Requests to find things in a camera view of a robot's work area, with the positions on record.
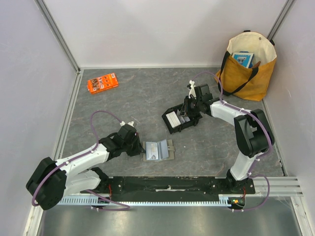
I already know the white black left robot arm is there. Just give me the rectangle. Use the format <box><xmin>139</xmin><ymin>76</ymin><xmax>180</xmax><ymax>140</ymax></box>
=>
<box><xmin>26</xmin><ymin>121</ymin><xmax>145</xmax><ymax>210</ymax></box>

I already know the white card stack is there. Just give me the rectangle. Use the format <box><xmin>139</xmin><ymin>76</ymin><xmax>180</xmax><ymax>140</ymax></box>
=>
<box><xmin>166</xmin><ymin>111</ymin><xmax>181</xmax><ymax>128</ymax></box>

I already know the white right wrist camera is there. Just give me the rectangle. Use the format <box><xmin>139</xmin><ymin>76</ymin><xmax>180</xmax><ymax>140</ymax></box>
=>
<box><xmin>187</xmin><ymin>80</ymin><xmax>196</xmax><ymax>99</ymax></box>

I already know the light blue cable duct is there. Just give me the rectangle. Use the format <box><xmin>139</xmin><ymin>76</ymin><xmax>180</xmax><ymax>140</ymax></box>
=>
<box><xmin>58</xmin><ymin>194</ymin><xmax>231</xmax><ymax>207</ymax></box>

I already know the blue book in bag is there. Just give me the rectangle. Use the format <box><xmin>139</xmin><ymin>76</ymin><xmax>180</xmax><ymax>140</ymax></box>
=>
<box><xmin>232</xmin><ymin>51</ymin><xmax>254</xmax><ymax>68</ymax></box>

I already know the white VIP card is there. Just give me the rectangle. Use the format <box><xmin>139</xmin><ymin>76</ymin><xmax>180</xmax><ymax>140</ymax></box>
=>
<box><xmin>179</xmin><ymin>116</ymin><xmax>190</xmax><ymax>124</ymax></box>

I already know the black card tray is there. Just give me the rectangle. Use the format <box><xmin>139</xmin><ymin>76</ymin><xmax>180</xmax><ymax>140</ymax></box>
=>
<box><xmin>161</xmin><ymin>104</ymin><xmax>202</xmax><ymax>134</ymax></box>

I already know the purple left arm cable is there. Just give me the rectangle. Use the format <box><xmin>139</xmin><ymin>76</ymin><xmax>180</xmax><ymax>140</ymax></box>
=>
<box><xmin>32</xmin><ymin>111</ymin><xmax>131</xmax><ymax>211</ymax></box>

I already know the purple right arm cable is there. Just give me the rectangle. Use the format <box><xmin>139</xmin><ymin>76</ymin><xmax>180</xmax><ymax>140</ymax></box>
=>
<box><xmin>193</xmin><ymin>71</ymin><xmax>274</xmax><ymax>211</ymax></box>

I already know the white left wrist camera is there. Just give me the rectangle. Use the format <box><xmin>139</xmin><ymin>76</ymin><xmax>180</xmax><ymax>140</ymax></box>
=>
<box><xmin>120</xmin><ymin>121</ymin><xmax>138</xmax><ymax>129</ymax></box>

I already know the orange card box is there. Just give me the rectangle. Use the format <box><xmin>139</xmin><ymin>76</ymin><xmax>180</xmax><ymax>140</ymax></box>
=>
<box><xmin>87</xmin><ymin>73</ymin><xmax>119</xmax><ymax>94</ymax></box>

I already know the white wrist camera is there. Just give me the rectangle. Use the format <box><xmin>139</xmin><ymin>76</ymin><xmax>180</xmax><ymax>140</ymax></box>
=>
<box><xmin>120</xmin><ymin>121</ymin><xmax>138</xmax><ymax>129</ymax></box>
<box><xmin>187</xmin><ymin>80</ymin><xmax>196</xmax><ymax>99</ymax></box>

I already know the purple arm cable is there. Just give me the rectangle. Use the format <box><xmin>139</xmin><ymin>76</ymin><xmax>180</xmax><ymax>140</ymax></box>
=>
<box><xmin>32</xmin><ymin>111</ymin><xmax>131</xmax><ymax>211</ymax></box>
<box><xmin>193</xmin><ymin>71</ymin><xmax>274</xmax><ymax>211</ymax></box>

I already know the yellow canvas tote bag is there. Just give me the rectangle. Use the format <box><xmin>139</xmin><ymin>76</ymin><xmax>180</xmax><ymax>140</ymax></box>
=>
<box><xmin>216</xmin><ymin>30</ymin><xmax>277</xmax><ymax>101</ymax></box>

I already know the beige leather card holder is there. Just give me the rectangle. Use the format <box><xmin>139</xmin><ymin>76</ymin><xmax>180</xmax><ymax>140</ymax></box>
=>
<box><xmin>142</xmin><ymin>139</ymin><xmax>175</xmax><ymax>162</ymax></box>

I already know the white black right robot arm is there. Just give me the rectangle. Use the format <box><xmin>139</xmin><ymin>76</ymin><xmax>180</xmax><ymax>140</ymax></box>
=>
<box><xmin>180</xmin><ymin>80</ymin><xmax>274</xmax><ymax>194</ymax></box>

